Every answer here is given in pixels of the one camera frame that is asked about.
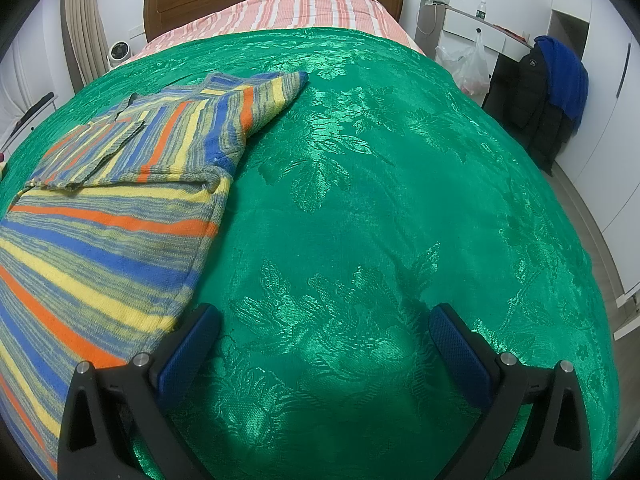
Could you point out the clear plastic bottle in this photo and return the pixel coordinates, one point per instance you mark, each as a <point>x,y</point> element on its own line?
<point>481,10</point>

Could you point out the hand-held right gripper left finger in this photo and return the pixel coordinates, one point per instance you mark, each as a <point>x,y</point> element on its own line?
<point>192,345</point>

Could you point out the black puffer jacket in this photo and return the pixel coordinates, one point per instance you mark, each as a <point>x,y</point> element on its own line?
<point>530,105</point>

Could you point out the blue garment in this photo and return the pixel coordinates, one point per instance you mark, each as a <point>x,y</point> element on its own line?
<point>565,75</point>

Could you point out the striped knitted sweater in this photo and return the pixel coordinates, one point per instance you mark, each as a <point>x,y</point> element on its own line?
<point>100,240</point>

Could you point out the green patterned blanket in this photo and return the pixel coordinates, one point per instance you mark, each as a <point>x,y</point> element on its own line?
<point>375,210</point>

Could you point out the white plastic bag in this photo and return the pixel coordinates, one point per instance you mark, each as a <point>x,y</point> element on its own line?
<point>470,70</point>

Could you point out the white wardrobe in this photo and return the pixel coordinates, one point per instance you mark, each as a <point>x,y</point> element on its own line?
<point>615,160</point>

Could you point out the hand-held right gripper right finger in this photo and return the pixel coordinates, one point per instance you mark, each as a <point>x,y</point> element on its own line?
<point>460,355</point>

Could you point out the pink striped bed sheet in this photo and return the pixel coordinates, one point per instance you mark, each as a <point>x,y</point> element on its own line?
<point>300,10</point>

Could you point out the black stick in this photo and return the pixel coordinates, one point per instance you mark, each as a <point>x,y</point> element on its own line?
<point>30,117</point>

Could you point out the beige curtain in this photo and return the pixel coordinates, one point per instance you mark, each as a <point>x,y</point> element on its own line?
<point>85,25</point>

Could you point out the small white round fan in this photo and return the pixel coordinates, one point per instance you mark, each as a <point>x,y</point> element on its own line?
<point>119,54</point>

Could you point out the white desk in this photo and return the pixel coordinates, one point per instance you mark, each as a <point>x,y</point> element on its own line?
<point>465,22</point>

